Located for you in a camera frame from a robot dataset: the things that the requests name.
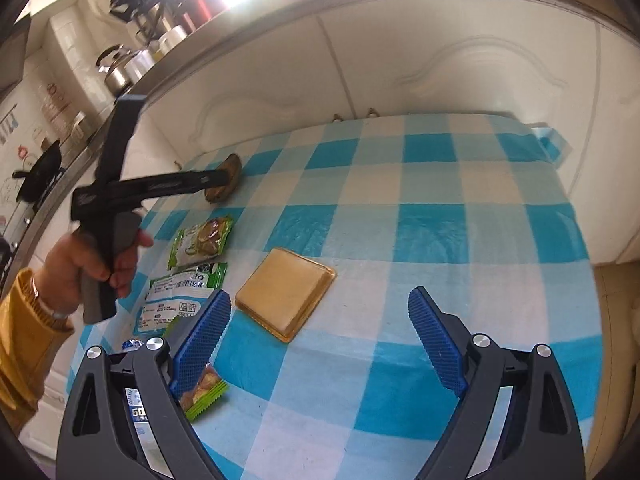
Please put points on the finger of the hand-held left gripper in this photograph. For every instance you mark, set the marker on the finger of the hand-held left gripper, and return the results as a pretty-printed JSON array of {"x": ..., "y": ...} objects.
[
  {"x": 190, "y": 187},
  {"x": 190, "y": 176}
]

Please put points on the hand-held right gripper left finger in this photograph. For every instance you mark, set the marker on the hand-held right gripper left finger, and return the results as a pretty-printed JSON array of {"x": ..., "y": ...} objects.
[{"x": 205, "y": 340}]

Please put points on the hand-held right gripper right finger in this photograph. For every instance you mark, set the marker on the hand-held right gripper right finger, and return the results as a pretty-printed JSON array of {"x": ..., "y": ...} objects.
[{"x": 435, "y": 340}]

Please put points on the brown food scrap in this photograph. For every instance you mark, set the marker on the brown food scrap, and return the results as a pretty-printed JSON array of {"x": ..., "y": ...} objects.
[{"x": 231, "y": 165}]

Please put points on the green white wet wipes pack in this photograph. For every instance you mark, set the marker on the green white wet wipes pack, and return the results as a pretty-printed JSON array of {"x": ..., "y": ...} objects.
[{"x": 170, "y": 300}]

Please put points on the green snack packet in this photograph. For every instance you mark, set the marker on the green snack packet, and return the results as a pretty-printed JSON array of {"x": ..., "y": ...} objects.
[
  {"x": 205, "y": 390},
  {"x": 205, "y": 240}
]

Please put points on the person's left hand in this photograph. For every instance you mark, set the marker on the person's left hand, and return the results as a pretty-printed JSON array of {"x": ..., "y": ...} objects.
[{"x": 65, "y": 270}]

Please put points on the white cabinet door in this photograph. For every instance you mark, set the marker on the white cabinet door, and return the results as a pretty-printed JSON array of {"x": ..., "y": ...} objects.
[
  {"x": 160, "y": 130},
  {"x": 615, "y": 160},
  {"x": 475, "y": 60},
  {"x": 260, "y": 75}
]

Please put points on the black wok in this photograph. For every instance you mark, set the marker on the black wok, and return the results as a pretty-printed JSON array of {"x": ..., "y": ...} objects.
[{"x": 37, "y": 175}]

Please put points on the steel kettle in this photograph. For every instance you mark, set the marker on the steel kettle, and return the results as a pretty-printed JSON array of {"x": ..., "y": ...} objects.
[{"x": 117, "y": 77}]

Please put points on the steel pot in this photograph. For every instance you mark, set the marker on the steel pot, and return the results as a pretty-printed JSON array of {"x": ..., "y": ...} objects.
[{"x": 140, "y": 65}]

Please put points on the blue checked tablecloth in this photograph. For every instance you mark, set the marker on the blue checked tablecloth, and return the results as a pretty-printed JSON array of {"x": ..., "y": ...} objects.
[{"x": 400, "y": 210}]

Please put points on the dark range hood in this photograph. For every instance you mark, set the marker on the dark range hood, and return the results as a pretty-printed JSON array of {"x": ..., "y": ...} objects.
[{"x": 12, "y": 55}]

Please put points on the white wristband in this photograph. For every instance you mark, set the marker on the white wristband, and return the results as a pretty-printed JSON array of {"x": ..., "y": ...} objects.
[{"x": 47, "y": 305}]

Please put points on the black utensil rack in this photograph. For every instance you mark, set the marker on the black utensil rack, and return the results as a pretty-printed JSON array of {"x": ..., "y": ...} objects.
[{"x": 145, "y": 5}]

